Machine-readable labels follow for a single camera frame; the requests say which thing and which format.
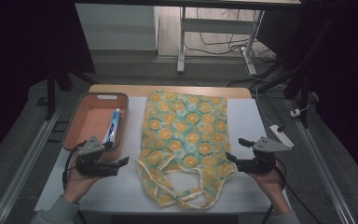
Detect white power strip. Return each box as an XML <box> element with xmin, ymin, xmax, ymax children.
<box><xmin>268</xmin><ymin>124</ymin><xmax>295</xmax><ymax>149</ymax></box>

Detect dark curtain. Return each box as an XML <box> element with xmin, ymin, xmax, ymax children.
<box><xmin>0</xmin><ymin>0</ymin><xmax>97</xmax><ymax>171</ymax></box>
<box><xmin>287</xmin><ymin>0</ymin><xmax>358</xmax><ymax>190</ymax></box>

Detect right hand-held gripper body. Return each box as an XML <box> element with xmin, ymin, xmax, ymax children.
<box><xmin>237</xmin><ymin>135</ymin><xmax>294</xmax><ymax>175</ymax></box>

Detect metal floor rail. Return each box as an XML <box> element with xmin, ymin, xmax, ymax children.
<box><xmin>284</xmin><ymin>98</ymin><xmax>358</xmax><ymax>224</ymax></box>
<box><xmin>0</xmin><ymin>105</ymin><xmax>63</xmax><ymax>224</ymax></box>

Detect white power strip cable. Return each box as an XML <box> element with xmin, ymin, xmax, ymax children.
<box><xmin>255</xmin><ymin>83</ymin><xmax>282</xmax><ymax>128</ymax></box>

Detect white table mat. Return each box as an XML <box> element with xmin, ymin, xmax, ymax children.
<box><xmin>34</xmin><ymin>96</ymin><xmax>292</xmax><ymax>215</ymax></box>

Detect orange basket with grey rim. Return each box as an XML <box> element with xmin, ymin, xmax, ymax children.
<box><xmin>61</xmin><ymin>91</ymin><xmax>131</xmax><ymax>161</ymax></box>

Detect blue and white toothpaste tube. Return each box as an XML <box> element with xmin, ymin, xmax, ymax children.
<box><xmin>102</xmin><ymin>107</ymin><xmax>122</xmax><ymax>147</ymax></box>

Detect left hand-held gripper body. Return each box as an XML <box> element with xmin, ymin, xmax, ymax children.
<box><xmin>74</xmin><ymin>134</ymin><xmax>120</xmax><ymax>178</ymax></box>

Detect person's right hand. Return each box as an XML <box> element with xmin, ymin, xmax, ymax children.
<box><xmin>246</xmin><ymin>163</ymin><xmax>291</xmax><ymax>208</ymax></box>

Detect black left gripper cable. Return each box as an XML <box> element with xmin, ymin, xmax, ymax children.
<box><xmin>62</xmin><ymin>140</ymin><xmax>89</xmax><ymax>191</ymax></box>

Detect white desk frame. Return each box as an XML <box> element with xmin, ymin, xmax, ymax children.
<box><xmin>176</xmin><ymin>6</ymin><xmax>266</xmax><ymax>76</ymax></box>

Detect lemon print fabric bag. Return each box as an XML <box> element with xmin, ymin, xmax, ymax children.
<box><xmin>135</xmin><ymin>90</ymin><xmax>238</xmax><ymax>210</ymax></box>

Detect black metal stand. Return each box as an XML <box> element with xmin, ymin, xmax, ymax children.
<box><xmin>44</xmin><ymin>59</ymin><xmax>91</xmax><ymax>121</ymax></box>
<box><xmin>255</xmin><ymin>12</ymin><xmax>343</xmax><ymax>129</ymax></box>

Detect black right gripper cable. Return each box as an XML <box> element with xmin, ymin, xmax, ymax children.
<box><xmin>273</xmin><ymin>158</ymin><xmax>324</xmax><ymax>224</ymax></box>

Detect pale grey cabinet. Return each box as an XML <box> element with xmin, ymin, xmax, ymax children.
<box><xmin>74</xmin><ymin>3</ymin><xmax>158</xmax><ymax>51</ymax></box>

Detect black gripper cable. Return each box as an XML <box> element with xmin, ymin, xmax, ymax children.
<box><xmin>273</xmin><ymin>158</ymin><xmax>324</xmax><ymax>224</ymax></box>
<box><xmin>62</xmin><ymin>140</ymin><xmax>89</xmax><ymax>191</ymax></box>

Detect black floor cables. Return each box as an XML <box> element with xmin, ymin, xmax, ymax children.
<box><xmin>185</xmin><ymin>7</ymin><xmax>278</xmax><ymax>64</ymax></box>

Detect person's left hand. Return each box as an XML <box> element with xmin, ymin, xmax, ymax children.
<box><xmin>62</xmin><ymin>166</ymin><xmax>103</xmax><ymax>203</ymax></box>

